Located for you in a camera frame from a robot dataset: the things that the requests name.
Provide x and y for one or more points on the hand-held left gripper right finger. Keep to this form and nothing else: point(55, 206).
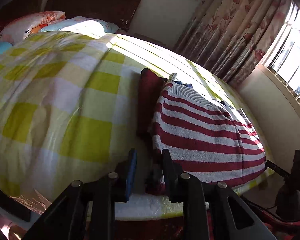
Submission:
point(168, 170)

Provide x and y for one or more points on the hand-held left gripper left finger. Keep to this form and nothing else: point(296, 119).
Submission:
point(132, 172)

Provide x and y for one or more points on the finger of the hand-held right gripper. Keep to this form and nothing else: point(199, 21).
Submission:
point(277, 168)

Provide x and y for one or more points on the red white striped knit sweater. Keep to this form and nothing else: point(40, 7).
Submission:
point(202, 140)

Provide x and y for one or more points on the yellow white checkered blanket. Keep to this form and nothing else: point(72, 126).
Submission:
point(52, 105)

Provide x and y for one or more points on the barred window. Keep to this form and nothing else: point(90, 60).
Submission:
point(292, 62)

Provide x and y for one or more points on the black flat object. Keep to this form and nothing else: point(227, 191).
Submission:
point(11, 205)

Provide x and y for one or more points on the wooden nightstand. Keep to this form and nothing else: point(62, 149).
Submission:
point(152, 41)

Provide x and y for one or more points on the pink floral curtain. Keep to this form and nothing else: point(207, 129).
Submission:
point(235, 30)

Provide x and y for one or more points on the light blue pillow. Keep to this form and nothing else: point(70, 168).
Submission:
point(82, 25)

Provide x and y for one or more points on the large carved wooden headboard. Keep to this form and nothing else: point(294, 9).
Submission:
point(95, 5)

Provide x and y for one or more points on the orange floral pillow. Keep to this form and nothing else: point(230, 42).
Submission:
point(30, 25)

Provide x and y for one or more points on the small wooden headboard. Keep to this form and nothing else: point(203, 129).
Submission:
point(20, 7)

